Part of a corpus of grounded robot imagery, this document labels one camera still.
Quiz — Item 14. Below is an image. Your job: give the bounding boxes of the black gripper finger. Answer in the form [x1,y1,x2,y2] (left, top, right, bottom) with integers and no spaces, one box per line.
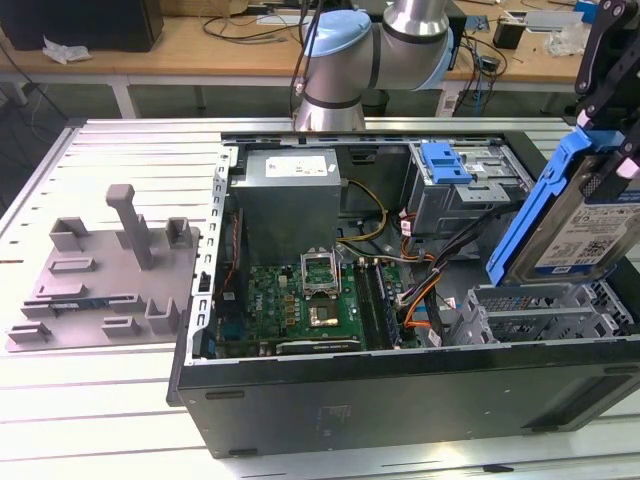
[594,29,640,204]
[574,0,632,126]

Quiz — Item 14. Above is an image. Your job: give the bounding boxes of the hard disk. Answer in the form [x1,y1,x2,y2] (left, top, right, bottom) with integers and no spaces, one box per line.
[484,124,640,289]

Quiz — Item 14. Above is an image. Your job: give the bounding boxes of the grey disk bay cage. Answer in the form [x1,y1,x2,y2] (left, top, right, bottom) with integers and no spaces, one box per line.
[452,278,637,347]

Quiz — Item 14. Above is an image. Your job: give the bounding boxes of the clear plastic bags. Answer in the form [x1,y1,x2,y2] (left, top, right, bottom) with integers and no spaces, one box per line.
[544,22,589,57]

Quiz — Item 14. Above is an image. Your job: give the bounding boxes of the blue cardboard box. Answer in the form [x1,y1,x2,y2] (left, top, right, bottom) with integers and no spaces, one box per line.
[572,0,601,24]

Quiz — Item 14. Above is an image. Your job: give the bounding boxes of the grey flat box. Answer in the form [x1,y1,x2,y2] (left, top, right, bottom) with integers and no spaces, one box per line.
[524,10,585,34]

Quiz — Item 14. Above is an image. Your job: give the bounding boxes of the small black box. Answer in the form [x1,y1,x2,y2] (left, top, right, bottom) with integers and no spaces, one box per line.
[492,20,526,50]

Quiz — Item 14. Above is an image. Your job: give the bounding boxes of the metal drive cage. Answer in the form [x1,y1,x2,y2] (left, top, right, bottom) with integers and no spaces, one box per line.
[405,141,534,240]

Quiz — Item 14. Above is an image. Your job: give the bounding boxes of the blue drive latch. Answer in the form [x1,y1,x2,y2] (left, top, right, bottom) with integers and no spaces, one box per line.
[420,143,474,185]

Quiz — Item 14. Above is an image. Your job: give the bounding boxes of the black waste bin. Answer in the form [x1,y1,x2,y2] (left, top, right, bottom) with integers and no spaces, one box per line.
[360,88,390,119]

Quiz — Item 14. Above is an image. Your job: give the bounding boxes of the installed blue RAM stick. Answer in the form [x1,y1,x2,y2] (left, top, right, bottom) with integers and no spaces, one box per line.
[374,260,404,349]

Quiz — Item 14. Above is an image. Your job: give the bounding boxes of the black RAM slot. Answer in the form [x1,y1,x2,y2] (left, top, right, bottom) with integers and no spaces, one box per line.
[369,259,395,350]
[361,259,387,351]
[353,259,380,352]

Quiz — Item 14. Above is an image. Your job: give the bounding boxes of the metal socket cover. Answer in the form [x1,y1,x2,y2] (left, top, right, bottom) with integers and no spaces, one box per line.
[298,249,342,300]

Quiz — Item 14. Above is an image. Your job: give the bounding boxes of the CPU socket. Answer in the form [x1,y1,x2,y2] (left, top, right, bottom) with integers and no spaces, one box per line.
[305,298,342,330]

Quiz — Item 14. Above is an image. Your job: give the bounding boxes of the grey power supply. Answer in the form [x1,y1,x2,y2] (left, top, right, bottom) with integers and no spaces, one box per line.
[228,148,344,266]

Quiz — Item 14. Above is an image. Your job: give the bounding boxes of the black graphics card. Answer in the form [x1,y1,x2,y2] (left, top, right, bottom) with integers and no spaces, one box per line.
[273,337,362,357]

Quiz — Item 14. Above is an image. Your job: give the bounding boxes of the black PC case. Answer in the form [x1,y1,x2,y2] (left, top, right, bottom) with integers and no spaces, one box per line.
[167,130,640,460]

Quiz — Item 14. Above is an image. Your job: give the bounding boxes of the green motherboard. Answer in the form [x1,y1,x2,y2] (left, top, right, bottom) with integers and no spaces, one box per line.
[214,259,416,359]

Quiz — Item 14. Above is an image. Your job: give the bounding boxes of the wooden desk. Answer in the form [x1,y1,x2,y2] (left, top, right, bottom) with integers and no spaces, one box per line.
[0,0,640,94]

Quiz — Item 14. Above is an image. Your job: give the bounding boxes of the large black box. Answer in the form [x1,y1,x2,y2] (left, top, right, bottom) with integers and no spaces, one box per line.
[0,0,165,54]

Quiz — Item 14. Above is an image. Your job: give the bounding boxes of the grey parts rack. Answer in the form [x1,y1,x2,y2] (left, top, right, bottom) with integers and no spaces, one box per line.
[4,183,201,354]

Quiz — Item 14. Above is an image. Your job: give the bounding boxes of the white crumpled plastic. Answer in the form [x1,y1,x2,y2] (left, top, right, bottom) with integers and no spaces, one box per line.
[42,34,94,65]

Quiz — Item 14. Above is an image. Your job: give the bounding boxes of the loose blue RAM stick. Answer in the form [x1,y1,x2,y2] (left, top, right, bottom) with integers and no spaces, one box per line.
[47,298,109,310]

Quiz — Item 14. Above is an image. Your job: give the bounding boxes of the red wire with label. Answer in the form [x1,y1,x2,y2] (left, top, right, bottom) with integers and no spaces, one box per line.
[397,209,436,264]

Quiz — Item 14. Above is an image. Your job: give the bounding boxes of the yellow black wire bundle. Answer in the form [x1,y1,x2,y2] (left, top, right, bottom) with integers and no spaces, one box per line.
[337,179,389,246]

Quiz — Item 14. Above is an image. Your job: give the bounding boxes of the orange yellow wire bundle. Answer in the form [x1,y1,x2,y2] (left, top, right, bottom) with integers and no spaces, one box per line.
[399,277,451,331]

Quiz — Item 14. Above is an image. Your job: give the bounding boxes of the thin red black wire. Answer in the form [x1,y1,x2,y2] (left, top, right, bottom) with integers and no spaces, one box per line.
[221,209,247,301]

